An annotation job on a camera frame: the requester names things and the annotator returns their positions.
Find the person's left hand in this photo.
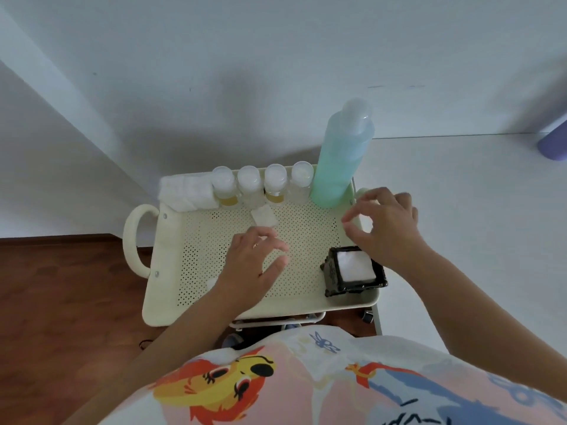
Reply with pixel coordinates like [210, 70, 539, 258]
[216, 225, 289, 313]

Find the person's right hand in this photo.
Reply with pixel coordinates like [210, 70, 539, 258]
[341, 187, 429, 273]

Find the person's right forearm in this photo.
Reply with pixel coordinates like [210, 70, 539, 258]
[396, 247, 567, 405]

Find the person's left forearm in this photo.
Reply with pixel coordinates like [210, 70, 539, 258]
[73, 285, 254, 425]

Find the white square cotton pad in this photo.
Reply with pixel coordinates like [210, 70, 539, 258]
[250, 205, 279, 228]

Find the stack of white cotton pads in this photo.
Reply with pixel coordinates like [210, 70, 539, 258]
[336, 251, 376, 283]

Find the cream perforated utility cart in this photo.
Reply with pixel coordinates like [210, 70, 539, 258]
[123, 174, 382, 338]

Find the small bottle with clear liquid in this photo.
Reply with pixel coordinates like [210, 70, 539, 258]
[237, 165, 265, 207]
[289, 161, 314, 204]

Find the small bottle with yellow liquid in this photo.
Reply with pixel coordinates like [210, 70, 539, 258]
[264, 164, 289, 205]
[211, 166, 240, 207]

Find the black square pad holder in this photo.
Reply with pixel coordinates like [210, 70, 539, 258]
[321, 246, 389, 298]

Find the tall turquoise liquid bottle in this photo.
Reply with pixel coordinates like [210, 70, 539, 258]
[309, 98, 376, 209]

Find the white cotton pad pack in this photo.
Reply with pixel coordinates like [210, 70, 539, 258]
[159, 173, 219, 213]

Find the cartoon print shirt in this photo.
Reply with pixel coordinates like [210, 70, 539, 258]
[100, 325, 567, 425]

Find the purple cylindrical object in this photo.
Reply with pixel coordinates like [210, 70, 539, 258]
[537, 120, 567, 162]

